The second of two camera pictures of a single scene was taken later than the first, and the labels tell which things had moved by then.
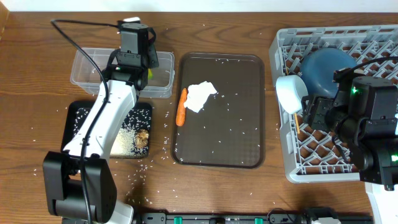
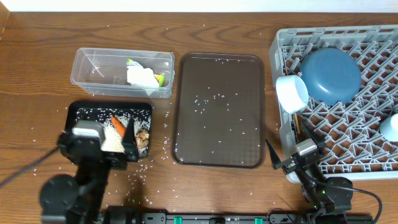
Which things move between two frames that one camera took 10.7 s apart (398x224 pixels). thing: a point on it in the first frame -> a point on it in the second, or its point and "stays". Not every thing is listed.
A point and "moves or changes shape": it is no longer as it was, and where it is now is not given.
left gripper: (152, 58) -> (104, 155)
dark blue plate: (318, 68) stays
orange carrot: (181, 111) moves or changes shape
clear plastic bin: (86, 74) stays
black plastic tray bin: (134, 139) stays
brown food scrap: (142, 138) stays
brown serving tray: (229, 132) stays
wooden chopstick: (297, 123) stays
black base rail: (255, 218) stays
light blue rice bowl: (290, 90) stays
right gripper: (311, 109) -> (292, 162)
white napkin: (198, 95) moves or changes shape
